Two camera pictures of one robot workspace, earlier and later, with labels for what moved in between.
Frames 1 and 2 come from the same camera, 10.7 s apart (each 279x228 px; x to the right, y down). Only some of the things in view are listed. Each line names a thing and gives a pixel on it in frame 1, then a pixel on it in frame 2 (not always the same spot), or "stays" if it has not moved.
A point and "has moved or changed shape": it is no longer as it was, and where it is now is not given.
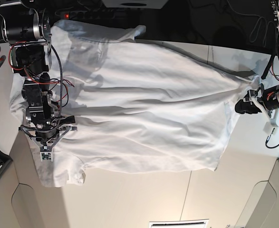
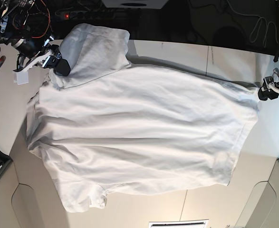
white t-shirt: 139,106 has moved or changed shape
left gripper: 47,139 → 48,57
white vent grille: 187,223 stays
